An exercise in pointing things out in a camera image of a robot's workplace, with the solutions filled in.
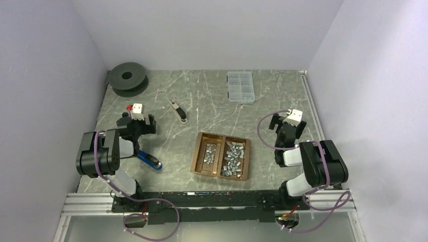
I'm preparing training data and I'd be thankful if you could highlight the blue stapler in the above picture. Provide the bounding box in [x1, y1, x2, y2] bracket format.
[137, 150, 163, 170]

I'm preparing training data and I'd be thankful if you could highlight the black beige stapler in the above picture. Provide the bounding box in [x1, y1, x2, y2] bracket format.
[169, 99, 188, 124]

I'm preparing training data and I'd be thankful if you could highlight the brown staple tray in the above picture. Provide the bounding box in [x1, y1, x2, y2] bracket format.
[190, 132, 251, 181]

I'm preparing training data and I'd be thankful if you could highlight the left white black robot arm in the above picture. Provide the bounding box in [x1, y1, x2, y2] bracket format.
[76, 112, 163, 212]

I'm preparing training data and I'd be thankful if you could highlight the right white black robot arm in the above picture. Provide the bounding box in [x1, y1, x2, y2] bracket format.
[269, 113, 349, 209]

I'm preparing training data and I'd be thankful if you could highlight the black filament spool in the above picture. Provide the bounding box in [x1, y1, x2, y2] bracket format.
[106, 62, 149, 97]

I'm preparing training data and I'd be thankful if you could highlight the clear plastic organizer box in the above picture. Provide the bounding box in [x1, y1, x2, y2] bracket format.
[227, 71, 255, 104]

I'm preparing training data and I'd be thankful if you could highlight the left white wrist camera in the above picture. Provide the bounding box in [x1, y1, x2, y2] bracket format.
[130, 103, 145, 120]

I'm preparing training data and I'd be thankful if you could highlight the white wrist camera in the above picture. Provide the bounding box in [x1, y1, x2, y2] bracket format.
[130, 103, 145, 120]
[284, 109, 303, 127]

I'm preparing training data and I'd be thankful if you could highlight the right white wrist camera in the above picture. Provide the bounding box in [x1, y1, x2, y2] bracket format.
[284, 109, 303, 127]

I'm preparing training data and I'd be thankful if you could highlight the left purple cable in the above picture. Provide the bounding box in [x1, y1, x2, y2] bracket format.
[94, 130, 181, 242]

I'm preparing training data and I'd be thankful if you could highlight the purple cable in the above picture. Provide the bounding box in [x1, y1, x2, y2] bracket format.
[257, 110, 352, 234]
[94, 130, 181, 242]

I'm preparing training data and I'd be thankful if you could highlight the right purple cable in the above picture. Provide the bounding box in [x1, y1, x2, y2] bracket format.
[257, 110, 352, 234]

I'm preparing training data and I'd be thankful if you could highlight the aluminium frame rail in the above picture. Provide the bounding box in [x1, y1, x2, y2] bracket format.
[62, 190, 356, 215]

